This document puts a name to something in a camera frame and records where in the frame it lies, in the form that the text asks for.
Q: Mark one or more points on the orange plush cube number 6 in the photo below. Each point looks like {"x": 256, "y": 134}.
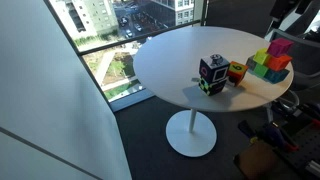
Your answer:
{"x": 237, "y": 71}

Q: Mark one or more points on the grey block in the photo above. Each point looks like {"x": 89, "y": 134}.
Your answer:
{"x": 251, "y": 62}

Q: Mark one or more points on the blue block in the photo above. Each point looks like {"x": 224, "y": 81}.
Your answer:
{"x": 276, "y": 76}

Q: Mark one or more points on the navy plush cube number 4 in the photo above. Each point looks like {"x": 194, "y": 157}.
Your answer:
{"x": 213, "y": 69}

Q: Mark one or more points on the dark window frame bar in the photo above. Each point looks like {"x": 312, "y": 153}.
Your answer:
{"x": 140, "y": 36}

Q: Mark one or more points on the grey office chair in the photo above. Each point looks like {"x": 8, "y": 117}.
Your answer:
{"x": 305, "y": 56}

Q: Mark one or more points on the pink block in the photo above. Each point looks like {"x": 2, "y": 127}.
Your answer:
{"x": 279, "y": 46}

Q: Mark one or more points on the green block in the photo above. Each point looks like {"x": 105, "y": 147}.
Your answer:
{"x": 261, "y": 70}

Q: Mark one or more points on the black green checkered plush cube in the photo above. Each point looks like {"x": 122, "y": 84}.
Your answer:
{"x": 210, "y": 88}

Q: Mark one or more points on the orange block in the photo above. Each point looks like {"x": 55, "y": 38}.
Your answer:
{"x": 278, "y": 62}

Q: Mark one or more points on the brown board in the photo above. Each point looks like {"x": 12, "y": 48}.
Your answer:
{"x": 258, "y": 163}

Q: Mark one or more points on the red black clamp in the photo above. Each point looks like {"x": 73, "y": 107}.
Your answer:
{"x": 311, "y": 111}

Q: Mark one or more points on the yellow-green block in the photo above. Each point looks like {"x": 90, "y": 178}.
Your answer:
{"x": 261, "y": 56}

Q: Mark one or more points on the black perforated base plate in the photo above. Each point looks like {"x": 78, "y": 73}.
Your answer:
{"x": 306, "y": 146}

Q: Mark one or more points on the blue clamp with orange tips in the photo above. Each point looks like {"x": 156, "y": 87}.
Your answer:
{"x": 275, "y": 135}

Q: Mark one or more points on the white table pedestal base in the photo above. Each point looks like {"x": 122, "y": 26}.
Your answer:
{"x": 190, "y": 135}

